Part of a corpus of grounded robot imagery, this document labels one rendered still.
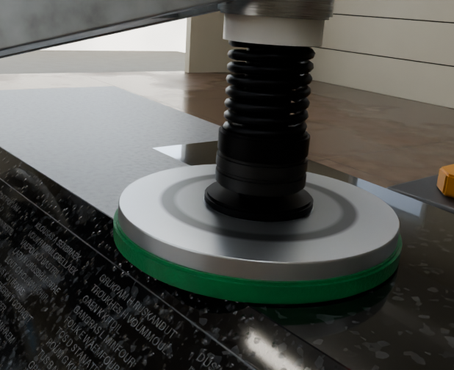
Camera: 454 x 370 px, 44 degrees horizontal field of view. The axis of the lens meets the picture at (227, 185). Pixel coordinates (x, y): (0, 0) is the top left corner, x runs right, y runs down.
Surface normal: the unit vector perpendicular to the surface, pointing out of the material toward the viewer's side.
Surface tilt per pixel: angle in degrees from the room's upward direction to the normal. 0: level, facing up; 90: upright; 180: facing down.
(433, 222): 0
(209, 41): 90
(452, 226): 0
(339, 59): 90
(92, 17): 90
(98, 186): 0
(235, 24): 90
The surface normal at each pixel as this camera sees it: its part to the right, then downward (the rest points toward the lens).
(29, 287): -0.49, -0.57
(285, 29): 0.11, 0.31
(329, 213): 0.07, -0.95
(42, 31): -0.18, 0.29
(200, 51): 0.59, 0.29
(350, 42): -0.81, 0.13
